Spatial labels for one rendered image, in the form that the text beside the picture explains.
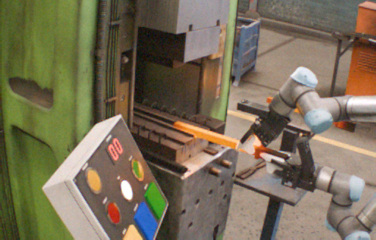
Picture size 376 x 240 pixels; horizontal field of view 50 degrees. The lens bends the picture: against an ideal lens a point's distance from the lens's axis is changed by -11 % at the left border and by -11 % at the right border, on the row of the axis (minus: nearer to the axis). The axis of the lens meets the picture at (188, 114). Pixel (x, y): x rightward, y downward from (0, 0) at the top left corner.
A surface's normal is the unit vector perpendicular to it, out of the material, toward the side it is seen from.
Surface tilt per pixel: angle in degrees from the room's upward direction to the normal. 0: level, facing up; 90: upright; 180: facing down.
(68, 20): 89
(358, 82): 90
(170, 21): 90
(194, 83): 90
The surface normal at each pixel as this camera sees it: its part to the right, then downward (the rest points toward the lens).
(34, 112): -0.57, 0.27
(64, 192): -0.17, 0.37
